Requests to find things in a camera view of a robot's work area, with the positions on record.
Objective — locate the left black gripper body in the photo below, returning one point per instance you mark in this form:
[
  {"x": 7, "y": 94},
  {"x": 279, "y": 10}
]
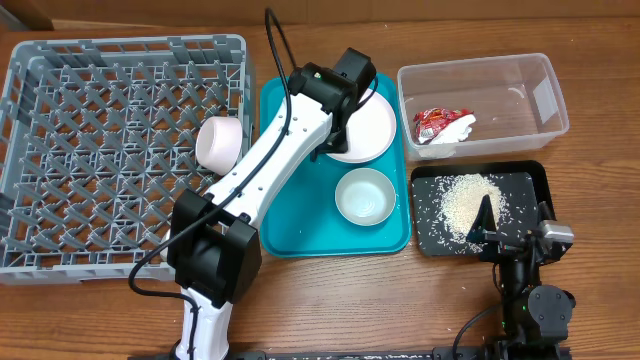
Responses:
[{"x": 337, "y": 139}]

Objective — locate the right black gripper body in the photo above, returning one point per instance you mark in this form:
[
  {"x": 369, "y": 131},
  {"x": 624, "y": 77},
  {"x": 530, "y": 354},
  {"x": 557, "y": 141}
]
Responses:
[{"x": 500, "y": 247}]

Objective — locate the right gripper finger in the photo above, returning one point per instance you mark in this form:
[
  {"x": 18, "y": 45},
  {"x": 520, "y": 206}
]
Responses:
[
  {"x": 484, "y": 224},
  {"x": 545, "y": 212}
]

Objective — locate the white rice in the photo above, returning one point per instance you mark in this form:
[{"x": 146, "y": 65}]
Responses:
[{"x": 446, "y": 206}]

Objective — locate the large white plate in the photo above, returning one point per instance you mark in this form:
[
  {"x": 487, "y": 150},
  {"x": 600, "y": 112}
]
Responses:
[{"x": 370, "y": 131}]

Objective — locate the metal bowl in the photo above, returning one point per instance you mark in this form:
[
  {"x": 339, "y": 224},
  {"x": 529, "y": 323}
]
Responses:
[{"x": 365, "y": 197}]

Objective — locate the red snack wrapper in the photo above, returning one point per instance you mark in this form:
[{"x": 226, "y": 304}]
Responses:
[{"x": 431, "y": 122}]

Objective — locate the white napkin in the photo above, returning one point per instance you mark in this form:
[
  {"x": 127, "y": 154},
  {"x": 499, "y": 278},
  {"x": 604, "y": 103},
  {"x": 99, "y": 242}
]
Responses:
[{"x": 456, "y": 131}]

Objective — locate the small pink plate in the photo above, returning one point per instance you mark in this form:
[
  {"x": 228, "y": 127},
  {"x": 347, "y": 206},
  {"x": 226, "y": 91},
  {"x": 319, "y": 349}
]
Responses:
[{"x": 218, "y": 144}]

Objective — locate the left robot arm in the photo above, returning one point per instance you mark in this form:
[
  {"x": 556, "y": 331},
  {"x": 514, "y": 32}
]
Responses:
[{"x": 213, "y": 242}]

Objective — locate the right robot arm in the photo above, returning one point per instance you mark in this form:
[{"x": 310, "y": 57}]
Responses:
[{"x": 535, "y": 317}]

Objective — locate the black plastic tray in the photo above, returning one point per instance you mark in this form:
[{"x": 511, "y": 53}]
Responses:
[{"x": 533, "y": 168}]

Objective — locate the teal serving tray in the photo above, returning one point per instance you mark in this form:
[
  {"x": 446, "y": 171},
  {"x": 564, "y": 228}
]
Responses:
[{"x": 304, "y": 220}]

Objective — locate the clear plastic bin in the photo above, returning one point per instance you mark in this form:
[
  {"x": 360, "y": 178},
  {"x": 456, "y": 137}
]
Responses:
[{"x": 516, "y": 100}]

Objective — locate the grey plastic dish rack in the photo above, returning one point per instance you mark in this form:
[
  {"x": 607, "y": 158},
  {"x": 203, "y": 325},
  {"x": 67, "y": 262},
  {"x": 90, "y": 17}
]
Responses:
[{"x": 97, "y": 142}]

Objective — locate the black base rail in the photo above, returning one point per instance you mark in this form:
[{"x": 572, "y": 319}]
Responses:
[{"x": 437, "y": 353}]

